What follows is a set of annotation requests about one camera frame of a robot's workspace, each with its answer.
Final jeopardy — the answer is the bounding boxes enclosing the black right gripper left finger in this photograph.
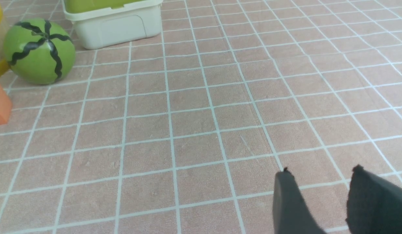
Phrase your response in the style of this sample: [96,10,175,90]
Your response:
[273,167,326,234]

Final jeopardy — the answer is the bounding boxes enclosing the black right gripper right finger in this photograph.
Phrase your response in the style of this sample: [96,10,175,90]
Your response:
[346,165,402,234]

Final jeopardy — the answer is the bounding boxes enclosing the pink checkered tablecloth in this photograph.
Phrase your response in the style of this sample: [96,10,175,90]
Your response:
[0,0,402,234]

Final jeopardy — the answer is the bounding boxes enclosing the green white plastic storage box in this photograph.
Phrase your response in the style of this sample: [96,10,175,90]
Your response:
[63,0,163,49]

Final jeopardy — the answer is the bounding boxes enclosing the green toy watermelon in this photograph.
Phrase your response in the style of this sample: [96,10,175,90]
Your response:
[3,18,76,85]

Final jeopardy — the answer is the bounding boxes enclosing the orange foam cube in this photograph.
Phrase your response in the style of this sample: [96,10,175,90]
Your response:
[0,85,12,125]

